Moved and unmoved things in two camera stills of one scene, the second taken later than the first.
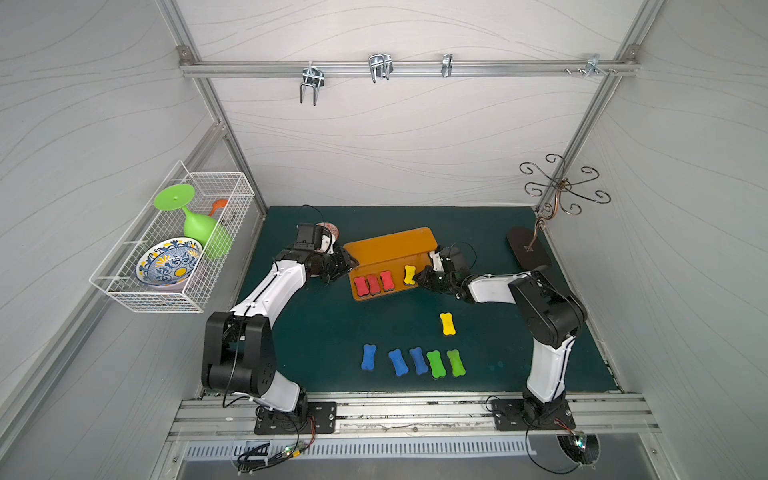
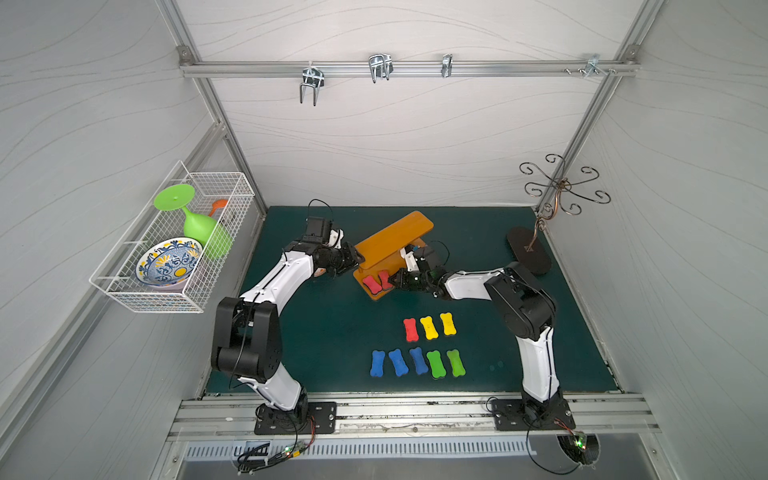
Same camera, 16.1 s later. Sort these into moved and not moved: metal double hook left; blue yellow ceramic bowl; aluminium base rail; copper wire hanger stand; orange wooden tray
Moved: orange wooden tray
Not moved: aluminium base rail; copper wire hanger stand; metal double hook left; blue yellow ceramic bowl
